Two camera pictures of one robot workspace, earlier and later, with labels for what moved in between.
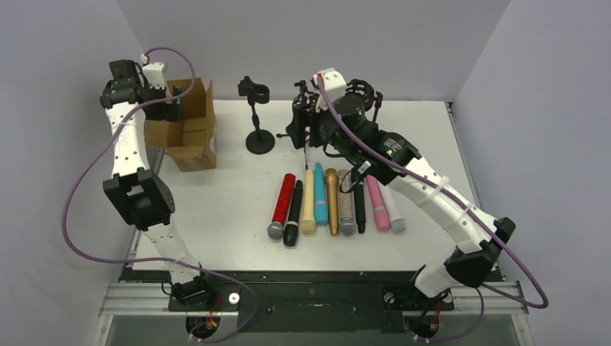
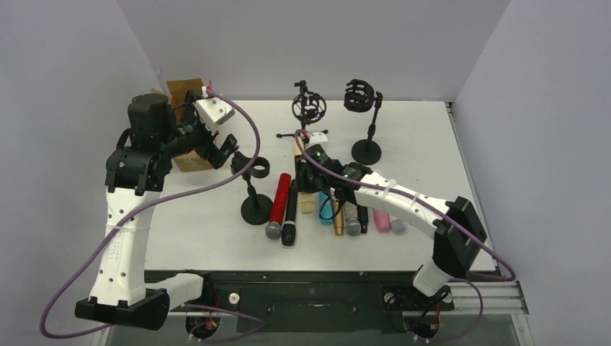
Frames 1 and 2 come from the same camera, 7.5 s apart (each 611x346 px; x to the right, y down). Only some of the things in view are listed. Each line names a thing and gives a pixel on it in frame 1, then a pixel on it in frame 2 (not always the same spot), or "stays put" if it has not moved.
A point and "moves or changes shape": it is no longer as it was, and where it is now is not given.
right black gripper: (300, 122) to (306, 176)
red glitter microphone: (276, 229) stays put
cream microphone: (308, 224) moves or changes shape
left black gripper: (159, 102) to (212, 150)
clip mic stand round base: (259, 142) to (256, 209)
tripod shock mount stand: (302, 99) stays put
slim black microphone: (359, 207) stays put
